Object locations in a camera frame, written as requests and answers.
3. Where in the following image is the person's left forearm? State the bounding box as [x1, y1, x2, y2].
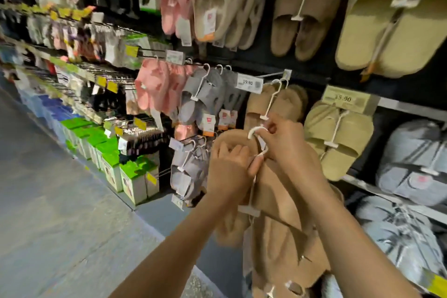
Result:
[110, 189, 252, 298]

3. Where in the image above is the row of blue garment packets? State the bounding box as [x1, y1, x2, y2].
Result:
[19, 93, 76, 145]

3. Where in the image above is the grey electronic price label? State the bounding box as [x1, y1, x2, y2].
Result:
[165, 49, 186, 66]
[236, 73, 264, 95]

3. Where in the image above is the row of green white boxes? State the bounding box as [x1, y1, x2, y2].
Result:
[61, 118, 161, 206]

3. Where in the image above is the person's left hand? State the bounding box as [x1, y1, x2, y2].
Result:
[206, 142, 264, 204]

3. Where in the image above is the wall display of slippers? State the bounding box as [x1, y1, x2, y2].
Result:
[132, 0, 447, 298]

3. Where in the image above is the beige electronic price label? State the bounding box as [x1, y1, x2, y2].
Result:
[320, 84, 379, 116]

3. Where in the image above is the person's right forearm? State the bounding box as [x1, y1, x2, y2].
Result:
[304, 175, 421, 298]

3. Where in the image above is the person's right hand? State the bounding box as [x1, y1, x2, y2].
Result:
[254, 114, 327, 190]

